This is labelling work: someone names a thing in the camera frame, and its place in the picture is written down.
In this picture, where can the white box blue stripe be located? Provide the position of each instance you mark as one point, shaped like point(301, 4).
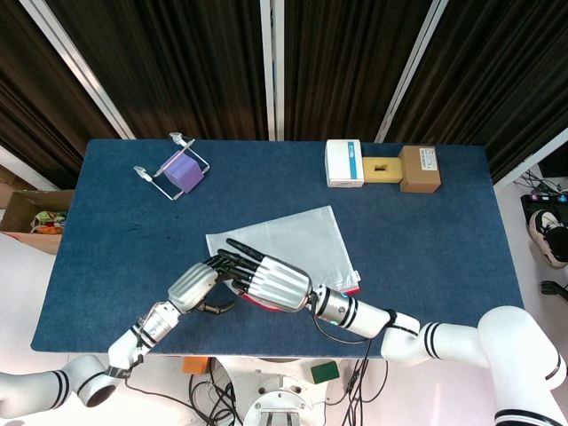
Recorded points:
point(345, 163)

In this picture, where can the green block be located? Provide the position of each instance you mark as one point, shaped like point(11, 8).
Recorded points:
point(324, 372)

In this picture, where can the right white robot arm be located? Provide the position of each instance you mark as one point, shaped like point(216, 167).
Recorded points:
point(444, 350)

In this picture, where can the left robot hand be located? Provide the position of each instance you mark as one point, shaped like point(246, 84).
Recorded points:
point(193, 286)

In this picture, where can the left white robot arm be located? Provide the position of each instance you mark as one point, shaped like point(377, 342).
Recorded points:
point(84, 368)

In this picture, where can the black and white sneaker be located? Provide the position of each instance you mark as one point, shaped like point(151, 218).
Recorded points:
point(548, 237)

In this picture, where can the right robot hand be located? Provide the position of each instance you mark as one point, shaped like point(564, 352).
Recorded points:
point(275, 279)

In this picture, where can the blue table mat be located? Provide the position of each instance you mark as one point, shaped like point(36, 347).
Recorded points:
point(284, 248)

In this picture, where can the clear zip bag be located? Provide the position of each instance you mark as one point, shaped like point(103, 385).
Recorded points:
point(302, 239)

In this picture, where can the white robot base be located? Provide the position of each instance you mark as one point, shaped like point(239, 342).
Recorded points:
point(277, 395)

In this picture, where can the purple cube block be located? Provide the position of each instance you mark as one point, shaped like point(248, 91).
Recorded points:
point(182, 173)

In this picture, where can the yellow sponge block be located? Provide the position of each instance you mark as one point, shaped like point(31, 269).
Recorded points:
point(381, 169)

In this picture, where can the cardboard box with items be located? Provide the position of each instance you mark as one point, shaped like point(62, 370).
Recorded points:
point(31, 222)

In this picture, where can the black chair caster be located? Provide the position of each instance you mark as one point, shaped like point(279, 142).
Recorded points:
point(552, 288)

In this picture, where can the orange block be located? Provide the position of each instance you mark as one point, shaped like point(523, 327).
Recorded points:
point(196, 365)

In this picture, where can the brown cardboard box with label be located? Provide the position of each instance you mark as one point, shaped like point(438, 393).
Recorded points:
point(420, 169)

